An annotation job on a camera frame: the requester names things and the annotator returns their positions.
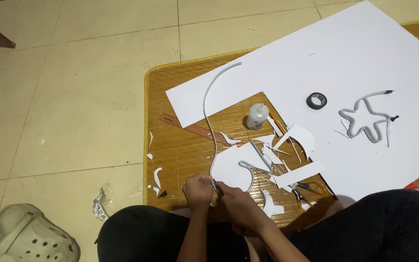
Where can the person's left hand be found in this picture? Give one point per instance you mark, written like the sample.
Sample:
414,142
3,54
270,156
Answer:
196,191

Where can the person's right hand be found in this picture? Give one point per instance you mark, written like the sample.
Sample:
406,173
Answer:
240,207

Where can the person's left fingers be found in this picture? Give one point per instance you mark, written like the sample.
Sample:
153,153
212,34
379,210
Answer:
206,179

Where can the person's right fingers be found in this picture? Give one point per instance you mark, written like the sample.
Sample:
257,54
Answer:
226,189

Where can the small dark cutter tool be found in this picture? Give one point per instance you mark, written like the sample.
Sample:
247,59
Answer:
217,189

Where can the long grey flexible strip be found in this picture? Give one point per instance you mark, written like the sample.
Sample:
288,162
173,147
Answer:
213,120

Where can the white board cutout piece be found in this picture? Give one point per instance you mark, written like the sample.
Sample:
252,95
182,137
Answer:
233,165

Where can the woven bamboo floor mat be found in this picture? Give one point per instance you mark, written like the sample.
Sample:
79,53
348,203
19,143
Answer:
180,145

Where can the small black tape scrap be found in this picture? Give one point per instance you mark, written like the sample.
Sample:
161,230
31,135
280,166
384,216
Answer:
162,194

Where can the curved white paper scrap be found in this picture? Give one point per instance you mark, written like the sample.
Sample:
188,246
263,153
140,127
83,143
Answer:
157,176

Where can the brown wooden ruler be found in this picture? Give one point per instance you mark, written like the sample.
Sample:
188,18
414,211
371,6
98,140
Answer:
195,128

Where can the pile of white paper scraps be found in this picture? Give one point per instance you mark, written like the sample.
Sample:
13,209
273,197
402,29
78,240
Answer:
286,145

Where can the white rectangular board strip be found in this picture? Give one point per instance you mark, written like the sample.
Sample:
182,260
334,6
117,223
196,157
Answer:
298,174

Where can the white glue bottle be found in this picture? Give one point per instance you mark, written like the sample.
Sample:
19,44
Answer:
257,116

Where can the crumpled clear plastic wrapper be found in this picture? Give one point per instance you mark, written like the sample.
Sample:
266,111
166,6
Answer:
101,205

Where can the black tape roll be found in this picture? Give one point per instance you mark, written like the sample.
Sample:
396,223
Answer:
316,100

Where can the person's black trousers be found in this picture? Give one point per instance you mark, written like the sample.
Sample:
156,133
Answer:
358,229

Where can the large white foam board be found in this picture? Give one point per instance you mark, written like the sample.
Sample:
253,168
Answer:
340,94

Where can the grey star-shaped strip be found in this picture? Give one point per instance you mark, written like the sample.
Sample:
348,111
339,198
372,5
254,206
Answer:
366,118

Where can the beige clog sandal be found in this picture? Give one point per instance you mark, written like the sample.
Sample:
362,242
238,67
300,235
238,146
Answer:
31,236

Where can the red object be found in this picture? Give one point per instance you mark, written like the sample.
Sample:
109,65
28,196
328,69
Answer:
411,186

